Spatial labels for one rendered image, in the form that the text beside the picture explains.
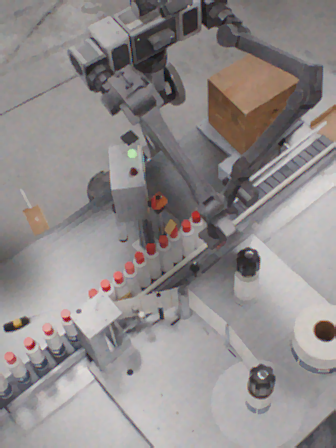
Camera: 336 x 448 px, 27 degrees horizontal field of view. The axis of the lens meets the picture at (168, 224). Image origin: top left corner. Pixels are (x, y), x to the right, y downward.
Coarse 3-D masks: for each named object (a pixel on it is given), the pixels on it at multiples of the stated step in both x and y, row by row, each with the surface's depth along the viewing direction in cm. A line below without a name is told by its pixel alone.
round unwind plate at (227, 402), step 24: (264, 360) 237; (216, 384) 234; (240, 384) 233; (288, 384) 232; (216, 408) 229; (240, 408) 229; (288, 408) 228; (240, 432) 225; (264, 432) 224; (288, 432) 224
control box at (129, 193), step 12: (120, 156) 213; (120, 168) 211; (120, 180) 209; (132, 180) 208; (144, 180) 216; (120, 192) 209; (132, 192) 209; (144, 192) 211; (120, 204) 214; (132, 204) 215; (144, 204) 216; (120, 216) 220; (132, 216) 221; (144, 216) 221
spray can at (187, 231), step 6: (186, 222) 245; (180, 228) 250; (186, 228) 245; (192, 228) 249; (186, 234) 247; (192, 234) 248; (186, 240) 250; (192, 240) 252; (186, 246) 254; (192, 246) 255; (186, 252) 258; (192, 252) 258
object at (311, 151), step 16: (320, 144) 286; (304, 160) 282; (272, 176) 279; (288, 176) 278; (240, 208) 271; (256, 208) 271; (176, 272) 258; (144, 288) 256; (64, 336) 248; (48, 352) 244; (32, 368) 242; (48, 368) 241; (16, 384) 239; (32, 384) 239; (0, 400) 236
